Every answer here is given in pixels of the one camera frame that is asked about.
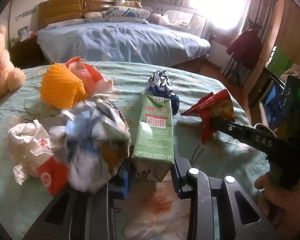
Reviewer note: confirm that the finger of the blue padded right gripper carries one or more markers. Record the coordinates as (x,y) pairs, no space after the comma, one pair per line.
(218,184)

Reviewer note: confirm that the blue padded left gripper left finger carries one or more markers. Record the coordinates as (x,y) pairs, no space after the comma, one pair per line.
(76,215)

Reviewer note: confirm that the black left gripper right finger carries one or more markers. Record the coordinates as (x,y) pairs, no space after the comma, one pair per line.
(255,138)

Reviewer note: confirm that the red chip bag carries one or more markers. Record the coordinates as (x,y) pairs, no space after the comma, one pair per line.
(210,106)

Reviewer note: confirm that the blue white paper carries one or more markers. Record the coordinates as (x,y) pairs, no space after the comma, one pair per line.
(92,139)

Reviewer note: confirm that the green milk carton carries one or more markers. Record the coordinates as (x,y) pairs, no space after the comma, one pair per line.
(153,153)

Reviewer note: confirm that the dark trash bin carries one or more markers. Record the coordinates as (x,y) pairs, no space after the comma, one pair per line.
(265,129)

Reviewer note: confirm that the person's right hand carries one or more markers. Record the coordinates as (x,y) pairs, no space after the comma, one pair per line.
(287,220)

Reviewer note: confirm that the black tv cabinet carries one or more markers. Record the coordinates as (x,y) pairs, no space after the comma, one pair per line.
(265,100)

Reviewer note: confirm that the red white carton box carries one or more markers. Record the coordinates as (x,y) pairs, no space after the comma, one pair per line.
(53,174)

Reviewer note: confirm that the teal floral bed sheet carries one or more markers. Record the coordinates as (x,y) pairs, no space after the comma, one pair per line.
(151,210)

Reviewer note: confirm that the brown plush toy on cabinet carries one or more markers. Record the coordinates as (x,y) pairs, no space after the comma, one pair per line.
(294,70)

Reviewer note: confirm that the green storage boxes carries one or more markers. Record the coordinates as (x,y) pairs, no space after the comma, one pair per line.
(278,62)

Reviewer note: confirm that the white crumpled plastic bag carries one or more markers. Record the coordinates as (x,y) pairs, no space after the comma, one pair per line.
(30,147)

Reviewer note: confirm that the dark red hanging coat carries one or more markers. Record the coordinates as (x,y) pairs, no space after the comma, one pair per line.
(246,48)

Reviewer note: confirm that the wooden wardrobe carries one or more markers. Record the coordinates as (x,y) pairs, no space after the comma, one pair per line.
(285,34)

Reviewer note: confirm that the blue foil snack wrapper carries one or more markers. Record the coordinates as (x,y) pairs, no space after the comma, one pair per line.
(159,84)

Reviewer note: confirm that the orange foam fruit net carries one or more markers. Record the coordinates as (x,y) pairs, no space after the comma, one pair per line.
(61,88)

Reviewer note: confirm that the red white plastic bag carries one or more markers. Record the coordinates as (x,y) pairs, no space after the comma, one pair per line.
(94,81)

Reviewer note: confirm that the cream teddy bear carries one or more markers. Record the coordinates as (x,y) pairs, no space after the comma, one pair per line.
(11,77)

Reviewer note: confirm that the blue bed cover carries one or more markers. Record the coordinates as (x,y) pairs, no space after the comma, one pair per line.
(122,42)

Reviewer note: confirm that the dark wooden nightstand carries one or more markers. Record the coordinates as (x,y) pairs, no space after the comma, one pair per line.
(27,54)

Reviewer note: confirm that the blue white pillow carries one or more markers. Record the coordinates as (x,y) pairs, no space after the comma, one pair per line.
(126,14)

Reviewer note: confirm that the pink pillow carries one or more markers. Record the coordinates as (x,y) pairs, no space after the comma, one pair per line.
(94,15)

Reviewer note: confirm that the small plush toy on headboard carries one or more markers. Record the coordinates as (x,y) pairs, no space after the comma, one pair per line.
(126,3)

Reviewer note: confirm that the wooden headboard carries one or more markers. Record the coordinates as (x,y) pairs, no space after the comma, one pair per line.
(54,11)

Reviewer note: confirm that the white bed guard rail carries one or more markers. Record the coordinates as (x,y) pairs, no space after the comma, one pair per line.
(178,18)

